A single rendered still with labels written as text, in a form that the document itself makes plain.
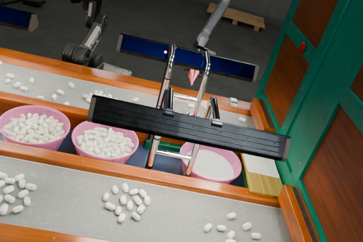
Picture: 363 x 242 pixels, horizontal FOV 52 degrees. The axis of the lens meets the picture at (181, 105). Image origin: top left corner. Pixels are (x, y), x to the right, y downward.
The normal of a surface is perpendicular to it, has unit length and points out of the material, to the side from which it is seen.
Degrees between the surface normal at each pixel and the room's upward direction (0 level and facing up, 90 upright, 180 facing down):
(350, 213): 90
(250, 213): 0
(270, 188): 0
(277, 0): 90
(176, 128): 58
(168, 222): 0
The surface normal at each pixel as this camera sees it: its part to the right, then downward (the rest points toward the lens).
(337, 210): -0.97, -0.21
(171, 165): 0.24, -0.85
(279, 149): 0.13, -0.04
